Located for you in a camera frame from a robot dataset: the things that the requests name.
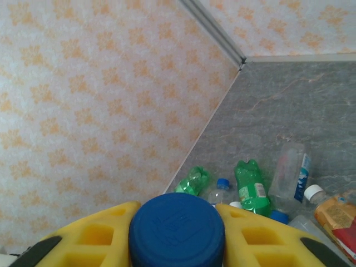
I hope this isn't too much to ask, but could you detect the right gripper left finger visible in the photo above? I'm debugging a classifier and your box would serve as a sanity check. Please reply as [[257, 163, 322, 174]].
[[8, 200, 142, 267]]

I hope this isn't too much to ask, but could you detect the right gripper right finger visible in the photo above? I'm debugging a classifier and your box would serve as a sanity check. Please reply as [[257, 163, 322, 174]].
[[215, 202, 354, 267]]

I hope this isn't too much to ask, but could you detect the green labelled bottle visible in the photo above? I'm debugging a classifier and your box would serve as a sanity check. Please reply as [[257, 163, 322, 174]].
[[233, 159, 273, 218]]

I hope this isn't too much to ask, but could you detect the orange-red label bottle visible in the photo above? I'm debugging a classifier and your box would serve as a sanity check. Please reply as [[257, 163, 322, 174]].
[[303, 184, 356, 264]]

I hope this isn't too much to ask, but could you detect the blue-label bottle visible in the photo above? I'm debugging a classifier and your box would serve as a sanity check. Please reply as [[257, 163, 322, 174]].
[[207, 177, 236, 208]]

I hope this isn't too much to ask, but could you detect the clear blue-white label bottle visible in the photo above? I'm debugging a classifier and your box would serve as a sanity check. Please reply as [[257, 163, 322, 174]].
[[268, 142, 313, 225]]

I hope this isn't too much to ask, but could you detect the round-logo bottle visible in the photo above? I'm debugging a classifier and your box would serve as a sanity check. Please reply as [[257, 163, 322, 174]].
[[128, 192, 226, 267]]

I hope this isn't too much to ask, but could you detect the crushed green bottle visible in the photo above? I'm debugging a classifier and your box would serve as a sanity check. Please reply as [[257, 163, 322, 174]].
[[174, 165, 211, 197]]

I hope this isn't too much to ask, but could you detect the aluminium frame post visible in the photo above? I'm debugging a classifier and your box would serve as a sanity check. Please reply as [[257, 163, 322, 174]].
[[177, 0, 248, 71]]

